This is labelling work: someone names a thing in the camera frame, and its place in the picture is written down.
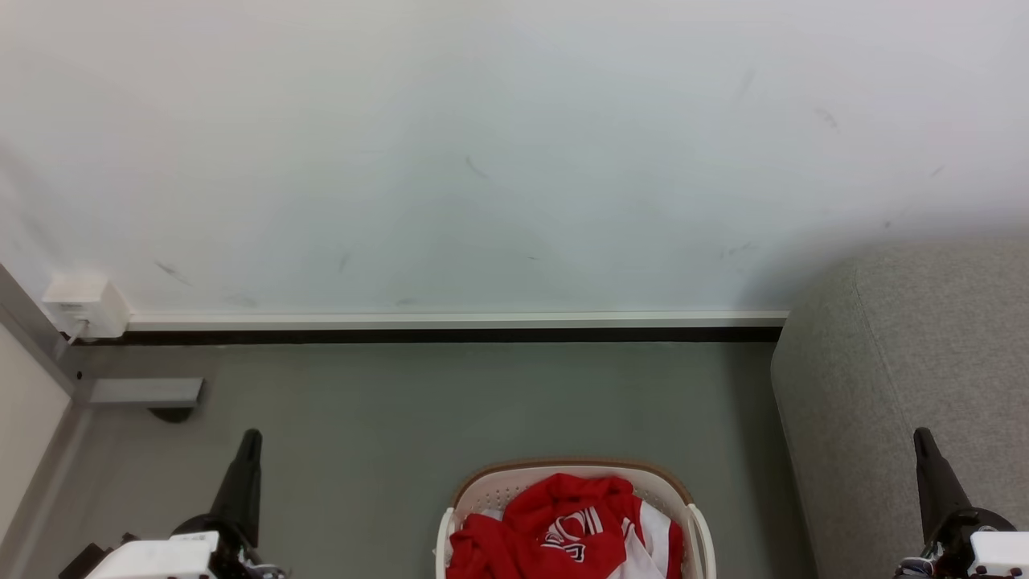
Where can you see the red garment large letter print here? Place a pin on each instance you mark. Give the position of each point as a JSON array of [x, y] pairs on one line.
[[563, 515]]

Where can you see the white plastic laundry basket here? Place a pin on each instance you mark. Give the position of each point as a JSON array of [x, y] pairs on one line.
[[575, 469]]

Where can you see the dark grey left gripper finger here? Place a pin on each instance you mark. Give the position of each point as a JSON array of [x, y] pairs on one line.
[[243, 490]]

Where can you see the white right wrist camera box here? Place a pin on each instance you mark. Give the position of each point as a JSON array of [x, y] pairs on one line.
[[1001, 555]]

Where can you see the red garment white stripe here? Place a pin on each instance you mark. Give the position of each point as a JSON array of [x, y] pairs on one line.
[[476, 547]]

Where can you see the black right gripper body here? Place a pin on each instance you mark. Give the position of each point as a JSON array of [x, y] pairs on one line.
[[953, 547]]

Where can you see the grey fabric sofa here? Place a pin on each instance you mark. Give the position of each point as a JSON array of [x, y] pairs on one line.
[[908, 378]]

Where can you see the beige door panel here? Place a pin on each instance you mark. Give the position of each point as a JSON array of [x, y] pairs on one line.
[[24, 418]]

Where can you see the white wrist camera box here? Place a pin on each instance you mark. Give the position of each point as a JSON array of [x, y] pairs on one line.
[[157, 559], [1001, 555]]

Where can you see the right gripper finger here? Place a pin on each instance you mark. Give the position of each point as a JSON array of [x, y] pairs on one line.
[[936, 490]]

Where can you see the grey metal floor plate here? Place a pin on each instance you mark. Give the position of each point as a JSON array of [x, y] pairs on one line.
[[145, 391]]

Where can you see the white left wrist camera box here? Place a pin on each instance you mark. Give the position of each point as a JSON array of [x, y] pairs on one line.
[[157, 559]]

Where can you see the white wall junction box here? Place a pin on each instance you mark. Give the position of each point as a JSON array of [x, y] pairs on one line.
[[87, 304]]

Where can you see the white and black baseboard strip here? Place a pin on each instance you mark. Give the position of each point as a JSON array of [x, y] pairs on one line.
[[450, 326]]

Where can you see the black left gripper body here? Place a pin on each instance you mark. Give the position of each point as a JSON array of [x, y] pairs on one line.
[[233, 551]]

